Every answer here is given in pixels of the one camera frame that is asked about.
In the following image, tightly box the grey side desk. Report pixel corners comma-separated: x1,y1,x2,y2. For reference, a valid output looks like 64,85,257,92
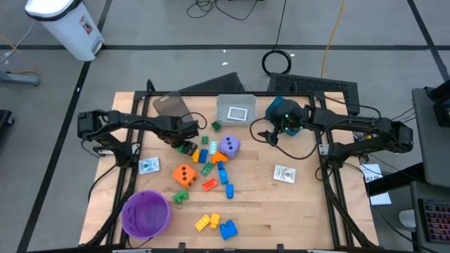
411,86,450,189

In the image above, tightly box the black equipment base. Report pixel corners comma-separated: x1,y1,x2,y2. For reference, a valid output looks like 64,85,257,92
0,109,15,128

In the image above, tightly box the orange foam die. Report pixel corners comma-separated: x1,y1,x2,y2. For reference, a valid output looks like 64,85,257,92
172,163,198,189

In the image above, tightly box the purple plastic bucket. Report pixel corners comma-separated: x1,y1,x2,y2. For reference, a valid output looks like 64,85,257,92
120,189,173,241

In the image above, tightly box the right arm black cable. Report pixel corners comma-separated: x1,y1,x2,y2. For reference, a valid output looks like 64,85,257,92
248,117,319,161

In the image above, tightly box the black flat panel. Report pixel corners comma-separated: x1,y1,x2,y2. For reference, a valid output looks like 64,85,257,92
178,71,246,93

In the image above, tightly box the orange toy brick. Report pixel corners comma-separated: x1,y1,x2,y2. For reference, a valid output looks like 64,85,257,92
211,151,229,166

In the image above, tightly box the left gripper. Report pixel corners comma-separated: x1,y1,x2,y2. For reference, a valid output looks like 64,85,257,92
164,117,200,157

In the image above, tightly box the black cable with coil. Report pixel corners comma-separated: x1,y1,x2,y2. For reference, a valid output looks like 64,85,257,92
261,0,293,76

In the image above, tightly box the tangled black floor cable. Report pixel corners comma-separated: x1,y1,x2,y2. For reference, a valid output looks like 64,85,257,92
185,0,262,22

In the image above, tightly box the purple foam die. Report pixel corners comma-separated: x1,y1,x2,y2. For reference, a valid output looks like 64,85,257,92
218,134,242,160

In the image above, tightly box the yellow power cable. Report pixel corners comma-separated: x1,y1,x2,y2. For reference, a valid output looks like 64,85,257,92
319,0,348,79

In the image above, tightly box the white pedal trash bin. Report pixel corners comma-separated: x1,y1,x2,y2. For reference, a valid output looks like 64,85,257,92
24,0,105,63

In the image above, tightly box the backlit computer keyboard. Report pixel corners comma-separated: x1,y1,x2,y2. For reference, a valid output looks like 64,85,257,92
417,197,450,244

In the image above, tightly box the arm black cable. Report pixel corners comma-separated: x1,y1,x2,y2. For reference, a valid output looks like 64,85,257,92
248,117,319,161
175,111,208,131

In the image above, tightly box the red toy brick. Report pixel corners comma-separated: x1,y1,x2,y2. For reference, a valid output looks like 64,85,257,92
202,177,219,193

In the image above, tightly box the grey keyboard desk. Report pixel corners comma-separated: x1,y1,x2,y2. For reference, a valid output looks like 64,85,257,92
409,180,450,253

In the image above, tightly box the long yellow toy brick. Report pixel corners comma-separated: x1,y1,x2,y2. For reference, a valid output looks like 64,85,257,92
194,214,212,233

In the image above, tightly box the white paper sheet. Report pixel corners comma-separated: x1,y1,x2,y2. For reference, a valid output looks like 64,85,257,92
359,162,393,207

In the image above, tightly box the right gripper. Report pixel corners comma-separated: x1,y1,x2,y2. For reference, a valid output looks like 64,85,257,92
257,99,312,148

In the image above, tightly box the long green toy brick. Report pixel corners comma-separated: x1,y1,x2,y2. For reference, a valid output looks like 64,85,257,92
200,161,215,177

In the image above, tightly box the teal plastic bin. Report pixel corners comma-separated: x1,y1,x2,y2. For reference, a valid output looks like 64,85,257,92
264,96,302,138

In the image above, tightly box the large blue arch brick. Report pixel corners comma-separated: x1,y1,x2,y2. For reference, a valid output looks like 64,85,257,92
218,219,239,241

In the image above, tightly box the grey metal stand base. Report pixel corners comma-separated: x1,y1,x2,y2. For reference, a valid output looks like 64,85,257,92
0,69,42,88

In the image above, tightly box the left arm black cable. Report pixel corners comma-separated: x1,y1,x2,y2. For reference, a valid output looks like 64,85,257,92
175,111,208,131

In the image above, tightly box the grey-backed playing card deck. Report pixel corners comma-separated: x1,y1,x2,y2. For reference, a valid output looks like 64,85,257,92
226,105,249,122

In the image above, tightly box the black perforated panel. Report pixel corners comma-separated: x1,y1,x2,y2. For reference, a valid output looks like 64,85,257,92
267,72,361,116

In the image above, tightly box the white computer mouse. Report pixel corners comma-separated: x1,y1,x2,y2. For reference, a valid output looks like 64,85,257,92
398,209,417,229

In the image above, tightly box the smoky grey translucent bin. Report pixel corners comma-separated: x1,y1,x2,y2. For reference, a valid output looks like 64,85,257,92
152,91,195,123

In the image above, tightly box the white floor cable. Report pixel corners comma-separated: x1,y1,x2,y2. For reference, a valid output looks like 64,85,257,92
0,20,36,65

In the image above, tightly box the translucent white plastic bin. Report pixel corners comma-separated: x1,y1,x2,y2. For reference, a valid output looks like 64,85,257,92
215,93,259,127

